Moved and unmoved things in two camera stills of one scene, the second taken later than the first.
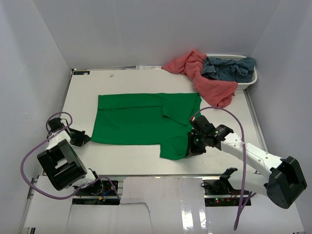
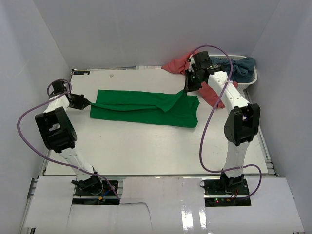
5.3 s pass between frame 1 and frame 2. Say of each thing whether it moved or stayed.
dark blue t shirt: stayed
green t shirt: moved
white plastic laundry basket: stayed
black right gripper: moved
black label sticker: stayed
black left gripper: moved
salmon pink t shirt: stayed
